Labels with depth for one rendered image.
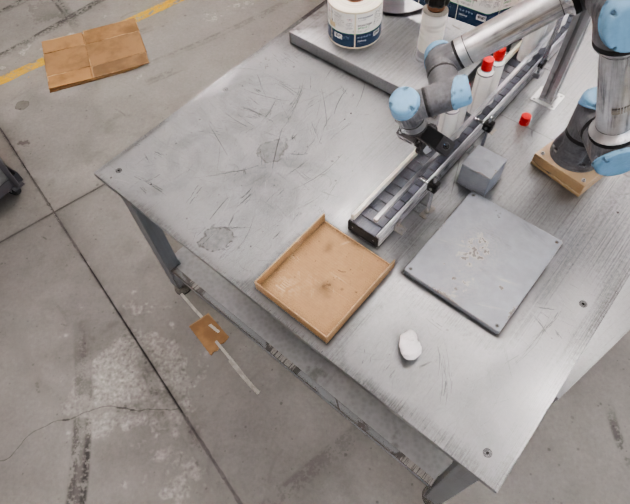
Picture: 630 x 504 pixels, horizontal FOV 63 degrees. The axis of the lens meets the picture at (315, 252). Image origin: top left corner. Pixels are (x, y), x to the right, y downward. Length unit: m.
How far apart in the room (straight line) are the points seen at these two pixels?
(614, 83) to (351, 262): 0.77
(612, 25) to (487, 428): 0.91
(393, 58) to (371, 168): 0.49
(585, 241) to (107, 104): 2.72
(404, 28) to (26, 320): 2.06
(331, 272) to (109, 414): 1.26
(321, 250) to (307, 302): 0.17
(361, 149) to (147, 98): 1.91
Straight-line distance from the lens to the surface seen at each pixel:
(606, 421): 2.41
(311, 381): 1.99
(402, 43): 2.09
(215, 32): 3.77
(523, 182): 1.75
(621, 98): 1.44
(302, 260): 1.49
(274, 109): 1.90
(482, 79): 1.74
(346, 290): 1.44
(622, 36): 1.29
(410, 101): 1.30
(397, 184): 1.60
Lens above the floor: 2.11
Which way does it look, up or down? 58 degrees down
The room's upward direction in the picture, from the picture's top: 4 degrees counter-clockwise
